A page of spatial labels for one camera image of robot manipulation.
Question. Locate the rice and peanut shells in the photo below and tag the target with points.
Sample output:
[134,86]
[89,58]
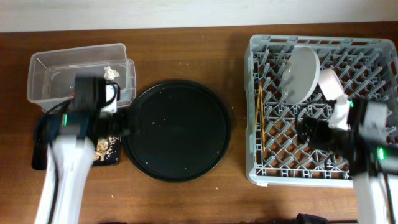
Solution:
[108,149]

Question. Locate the clear plastic bin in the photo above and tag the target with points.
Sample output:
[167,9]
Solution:
[51,77]

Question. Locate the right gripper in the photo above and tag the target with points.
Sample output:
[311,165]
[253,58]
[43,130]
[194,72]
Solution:
[313,135]

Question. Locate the white tissue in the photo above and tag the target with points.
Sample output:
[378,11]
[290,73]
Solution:
[110,74]

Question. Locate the wooden chopstick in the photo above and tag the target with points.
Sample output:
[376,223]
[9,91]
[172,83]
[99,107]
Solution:
[258,105]
[262,117]

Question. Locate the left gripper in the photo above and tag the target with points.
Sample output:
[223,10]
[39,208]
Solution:
[124,126]

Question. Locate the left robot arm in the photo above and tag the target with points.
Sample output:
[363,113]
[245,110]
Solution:
[71,139]

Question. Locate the round black serving tray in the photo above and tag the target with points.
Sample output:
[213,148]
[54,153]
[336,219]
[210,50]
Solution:
[178,131]

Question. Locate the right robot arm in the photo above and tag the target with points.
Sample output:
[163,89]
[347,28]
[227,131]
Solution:
[372,164]

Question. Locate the grey plate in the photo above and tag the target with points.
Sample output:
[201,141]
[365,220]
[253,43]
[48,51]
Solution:
[301,75]

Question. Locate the black rectangular tray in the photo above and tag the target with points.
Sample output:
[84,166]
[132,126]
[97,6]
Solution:
[53,125]

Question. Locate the grey dishwasher rack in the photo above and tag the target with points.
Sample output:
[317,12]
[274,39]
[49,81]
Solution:
[366,68]

